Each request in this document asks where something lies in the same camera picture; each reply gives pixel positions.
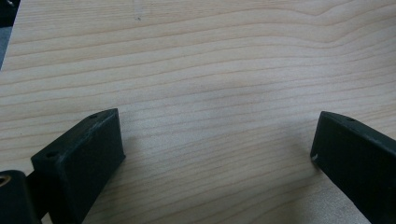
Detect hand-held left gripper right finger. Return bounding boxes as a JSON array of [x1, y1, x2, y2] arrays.
[[309, 110, 396, 224]]

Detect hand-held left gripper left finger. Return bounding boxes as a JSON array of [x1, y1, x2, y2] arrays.
[[30, 107, 127, 224]]

